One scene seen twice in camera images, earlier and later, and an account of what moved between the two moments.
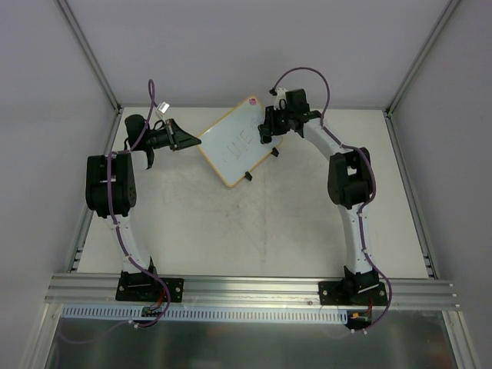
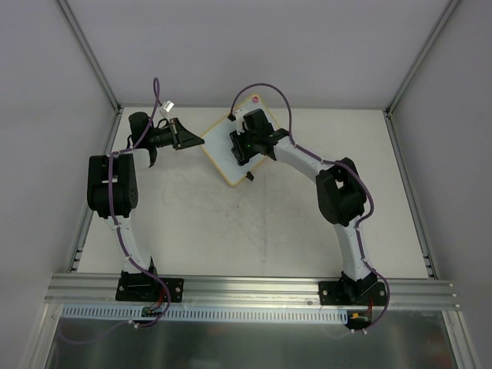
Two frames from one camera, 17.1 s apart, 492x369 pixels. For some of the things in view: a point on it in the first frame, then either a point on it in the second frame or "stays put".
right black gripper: [274, 121] -> [239, 148]
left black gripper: [172, 135] stays put
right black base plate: [353, 293] stays put
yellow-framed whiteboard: [234, 144] stays put
